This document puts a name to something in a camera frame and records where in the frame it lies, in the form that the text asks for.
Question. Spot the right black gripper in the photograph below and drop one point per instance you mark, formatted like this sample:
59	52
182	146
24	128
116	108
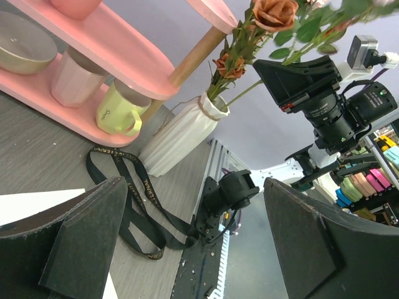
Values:
307	87

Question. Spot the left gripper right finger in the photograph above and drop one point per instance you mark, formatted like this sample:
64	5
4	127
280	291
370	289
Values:
325	252

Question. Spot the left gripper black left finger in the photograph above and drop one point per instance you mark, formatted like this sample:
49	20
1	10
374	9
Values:
64	251

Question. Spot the white wrapping paper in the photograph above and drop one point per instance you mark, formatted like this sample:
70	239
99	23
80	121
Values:
15	207

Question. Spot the pink rose flower stem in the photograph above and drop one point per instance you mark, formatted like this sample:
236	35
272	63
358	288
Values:
318	25

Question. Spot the brown rose flower stem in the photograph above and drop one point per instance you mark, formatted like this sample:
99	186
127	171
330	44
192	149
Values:
262	19

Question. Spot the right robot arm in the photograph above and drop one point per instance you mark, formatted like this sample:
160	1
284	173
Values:
374	102

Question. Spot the white ribbed vase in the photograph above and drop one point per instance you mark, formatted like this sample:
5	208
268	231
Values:
182	134

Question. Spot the yellow-green mug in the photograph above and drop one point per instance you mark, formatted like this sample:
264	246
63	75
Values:
121	110

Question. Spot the pale pink faceted cup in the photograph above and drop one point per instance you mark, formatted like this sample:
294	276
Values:
76	79

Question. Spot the metal bowl on shelf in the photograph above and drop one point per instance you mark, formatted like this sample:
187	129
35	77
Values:
25	48

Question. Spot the pink cup on shelf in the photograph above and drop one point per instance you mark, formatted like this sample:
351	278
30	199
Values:
76	9

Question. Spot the white slotted cable duct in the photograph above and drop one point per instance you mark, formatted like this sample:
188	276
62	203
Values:
223	268

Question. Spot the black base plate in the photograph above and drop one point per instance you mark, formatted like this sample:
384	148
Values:
198	274

